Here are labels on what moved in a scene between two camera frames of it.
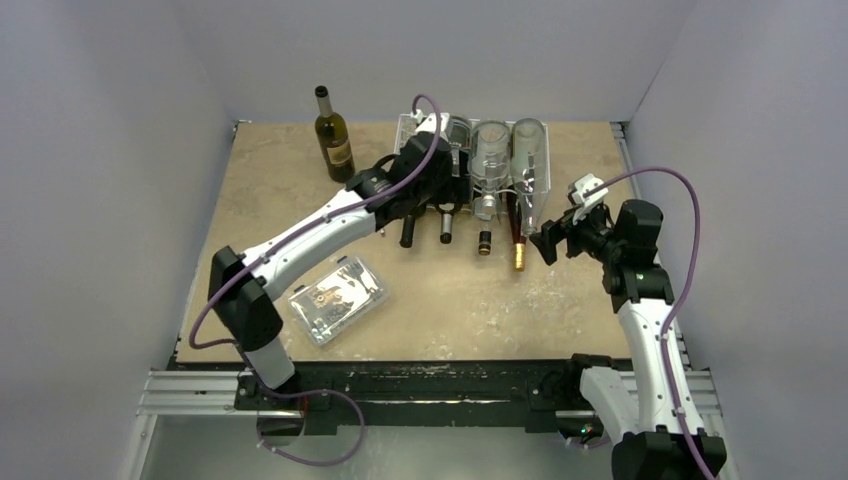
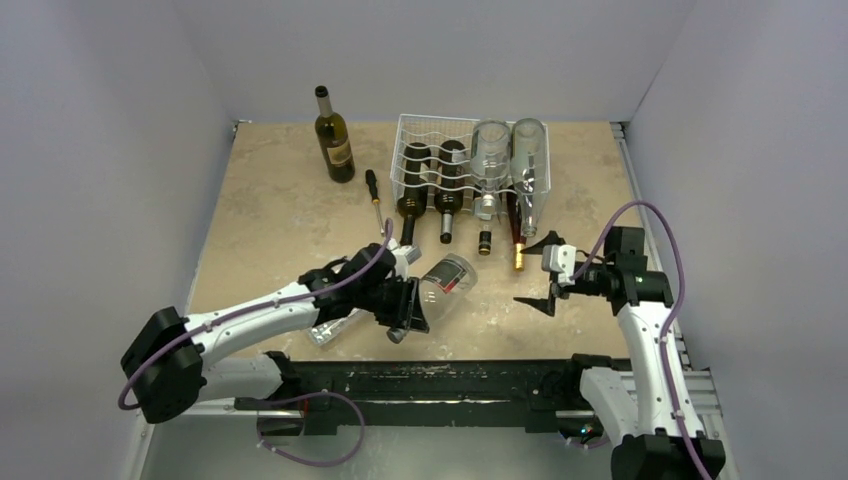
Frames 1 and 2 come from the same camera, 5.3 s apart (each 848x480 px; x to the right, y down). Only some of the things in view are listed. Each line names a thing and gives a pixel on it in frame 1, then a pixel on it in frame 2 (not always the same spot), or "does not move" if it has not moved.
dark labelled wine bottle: x=333 y=137 does not move
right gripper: x=565 y=230 to x=554 y=276
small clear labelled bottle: x=484 y=246 does not move
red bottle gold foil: x=517 y=223 does not move
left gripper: x=456 y=190 to x=406 y=312
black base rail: x=326 y=394 does not move
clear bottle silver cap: x=459 y=137 to x=441 y=289
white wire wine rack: x=507 y=156 does not move
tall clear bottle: x=529 y=169 does not move
